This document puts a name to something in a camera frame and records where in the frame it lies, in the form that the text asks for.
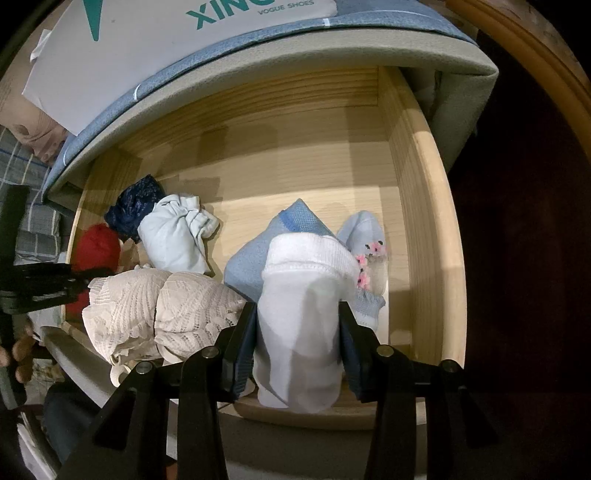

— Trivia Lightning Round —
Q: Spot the navy blue sock ball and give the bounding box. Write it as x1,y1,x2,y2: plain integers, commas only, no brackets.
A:
104,174,167,243

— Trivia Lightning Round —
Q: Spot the white shoe box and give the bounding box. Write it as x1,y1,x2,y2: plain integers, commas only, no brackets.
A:
21,0,340,137

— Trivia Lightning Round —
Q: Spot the leaf print curtain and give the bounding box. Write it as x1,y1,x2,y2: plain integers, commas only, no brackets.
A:
9,108,70,162

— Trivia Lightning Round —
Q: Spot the blue mesh sock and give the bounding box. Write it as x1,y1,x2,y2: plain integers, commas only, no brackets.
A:
224,198,342,301

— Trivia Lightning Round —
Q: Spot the cream lace underwear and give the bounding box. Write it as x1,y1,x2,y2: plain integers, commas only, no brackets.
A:
82,265,247,386

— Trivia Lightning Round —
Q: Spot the white ribbed sock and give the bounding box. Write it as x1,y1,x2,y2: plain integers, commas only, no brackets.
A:
256,233,361,411

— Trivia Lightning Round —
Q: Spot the light blue floral sock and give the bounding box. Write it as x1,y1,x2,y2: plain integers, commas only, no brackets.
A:
337,210,389,330

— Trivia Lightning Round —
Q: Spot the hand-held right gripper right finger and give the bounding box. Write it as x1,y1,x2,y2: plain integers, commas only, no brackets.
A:
338,300,499,480

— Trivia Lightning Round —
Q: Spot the red underwear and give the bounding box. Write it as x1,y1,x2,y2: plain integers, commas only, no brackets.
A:
65,223,123,319

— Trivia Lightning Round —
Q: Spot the person's left hand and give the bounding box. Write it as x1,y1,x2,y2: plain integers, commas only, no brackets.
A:
0,322,40,383

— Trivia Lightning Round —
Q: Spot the grey plaid blanket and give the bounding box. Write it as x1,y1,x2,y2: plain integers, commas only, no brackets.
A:
0,127,70,266

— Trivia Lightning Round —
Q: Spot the wooden furniture frame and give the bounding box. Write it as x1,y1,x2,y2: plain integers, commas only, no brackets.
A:
443,0,591,174

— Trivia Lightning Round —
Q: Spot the person's leg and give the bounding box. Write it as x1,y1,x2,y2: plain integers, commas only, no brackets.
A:
41,383,116,467

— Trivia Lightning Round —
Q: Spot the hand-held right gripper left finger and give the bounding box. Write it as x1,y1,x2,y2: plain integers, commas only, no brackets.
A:
90,302,257,480

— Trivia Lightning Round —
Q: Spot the grey fronted wooden drawer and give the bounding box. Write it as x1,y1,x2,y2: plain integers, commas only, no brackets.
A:
41,65,467,432

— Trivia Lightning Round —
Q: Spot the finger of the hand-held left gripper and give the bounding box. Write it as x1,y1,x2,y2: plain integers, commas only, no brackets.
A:
9,265,114,315

